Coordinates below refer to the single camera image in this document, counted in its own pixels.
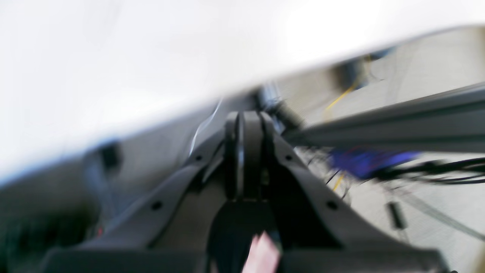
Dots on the grey aluminium rail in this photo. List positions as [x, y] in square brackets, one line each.
[452, 121]

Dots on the blue blurred object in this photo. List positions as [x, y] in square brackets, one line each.
[364, 163]

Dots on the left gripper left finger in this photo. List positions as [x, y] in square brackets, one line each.
[124, 247]

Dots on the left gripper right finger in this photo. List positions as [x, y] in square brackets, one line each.
[318, 232]

